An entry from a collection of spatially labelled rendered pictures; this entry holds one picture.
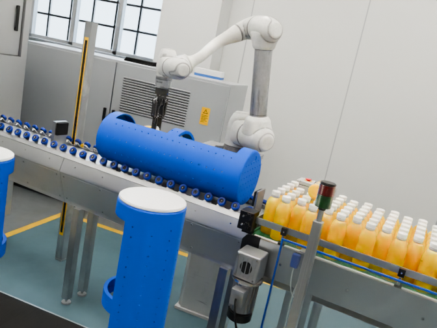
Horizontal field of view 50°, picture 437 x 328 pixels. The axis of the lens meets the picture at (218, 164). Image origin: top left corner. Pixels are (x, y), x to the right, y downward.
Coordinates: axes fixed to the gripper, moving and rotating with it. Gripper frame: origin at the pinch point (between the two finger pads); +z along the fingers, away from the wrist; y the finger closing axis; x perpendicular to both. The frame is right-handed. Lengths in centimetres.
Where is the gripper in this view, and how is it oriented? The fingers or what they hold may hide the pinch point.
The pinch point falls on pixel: (157, 123)
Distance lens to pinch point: 264.5
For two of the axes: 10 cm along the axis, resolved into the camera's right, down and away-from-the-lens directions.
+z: -1.9, 9.6, 2.1
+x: 8.8, 2.6, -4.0
